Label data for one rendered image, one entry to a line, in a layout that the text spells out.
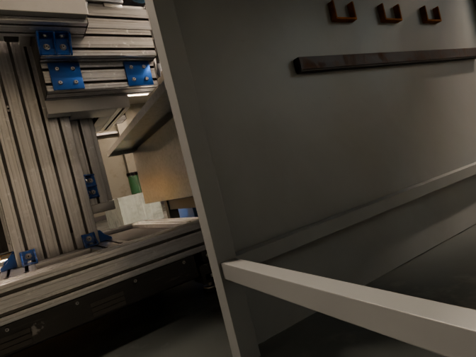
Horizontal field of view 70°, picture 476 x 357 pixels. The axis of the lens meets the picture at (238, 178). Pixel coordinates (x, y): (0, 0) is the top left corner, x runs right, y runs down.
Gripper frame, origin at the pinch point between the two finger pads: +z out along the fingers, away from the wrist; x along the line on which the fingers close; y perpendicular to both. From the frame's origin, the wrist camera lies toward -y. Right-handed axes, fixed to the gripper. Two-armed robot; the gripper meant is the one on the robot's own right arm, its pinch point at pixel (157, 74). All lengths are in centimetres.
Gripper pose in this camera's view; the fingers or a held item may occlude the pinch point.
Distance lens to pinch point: 161.5
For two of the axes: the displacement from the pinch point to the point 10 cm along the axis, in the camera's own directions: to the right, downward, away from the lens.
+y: 8.5, -2.2, 4.9
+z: 2.4, 9.7, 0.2
